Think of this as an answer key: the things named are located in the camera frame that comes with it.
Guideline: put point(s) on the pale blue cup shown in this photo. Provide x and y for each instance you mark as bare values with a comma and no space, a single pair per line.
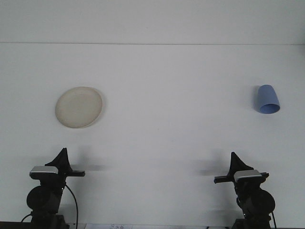
268,97

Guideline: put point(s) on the pale round plate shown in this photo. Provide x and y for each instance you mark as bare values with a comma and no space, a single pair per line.
78,107

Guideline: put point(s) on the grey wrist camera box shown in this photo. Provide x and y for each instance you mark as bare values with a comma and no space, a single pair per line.
246,174
44,169

